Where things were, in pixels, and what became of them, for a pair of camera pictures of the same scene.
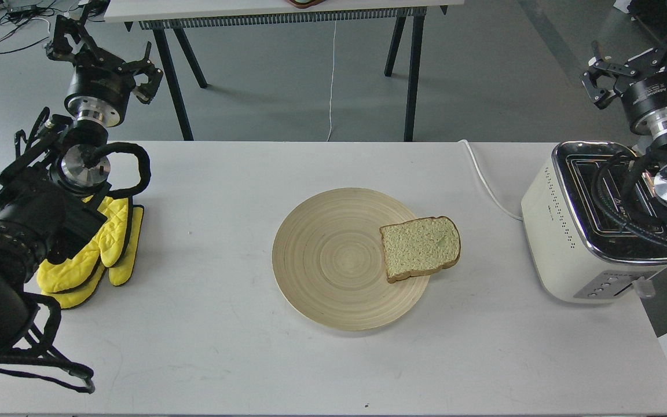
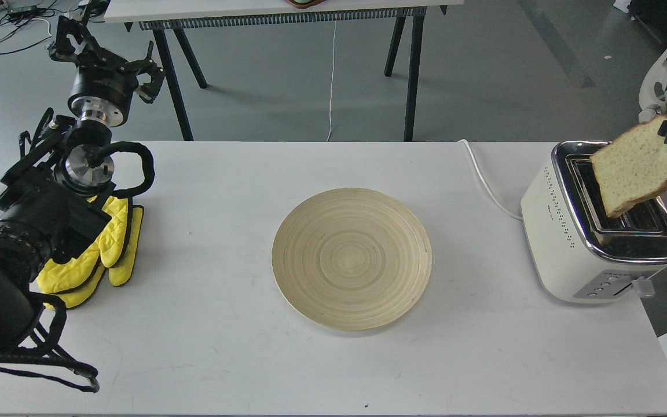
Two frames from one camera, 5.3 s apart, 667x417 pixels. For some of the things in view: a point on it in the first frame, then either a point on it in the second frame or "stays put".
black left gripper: [101, 88] stays put
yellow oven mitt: [106, 245] to [119, 274]
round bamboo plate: [329, 264] stays put
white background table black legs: [161, 15] stays put
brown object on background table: [305, 4] stays put
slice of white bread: [420, 246] to [638, 165]
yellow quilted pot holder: [119, 274] to [109, 245]
